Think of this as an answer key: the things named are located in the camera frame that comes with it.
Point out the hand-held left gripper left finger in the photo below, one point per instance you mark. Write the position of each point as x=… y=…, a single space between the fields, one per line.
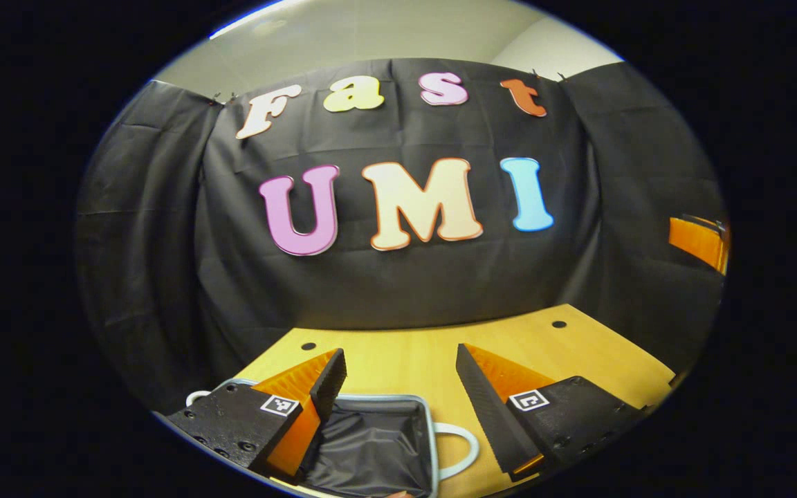
x=329 y=380

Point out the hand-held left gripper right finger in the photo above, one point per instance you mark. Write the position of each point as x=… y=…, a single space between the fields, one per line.
x=485 y=415

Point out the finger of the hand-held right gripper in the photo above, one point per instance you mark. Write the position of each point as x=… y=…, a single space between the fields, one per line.
x=696 y=242

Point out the small light blue suitcase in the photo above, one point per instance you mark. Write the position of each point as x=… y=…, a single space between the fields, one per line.
x=378 y=449

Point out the black backdrop cloth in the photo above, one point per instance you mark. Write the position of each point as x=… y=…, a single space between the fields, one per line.
x=405 y=283

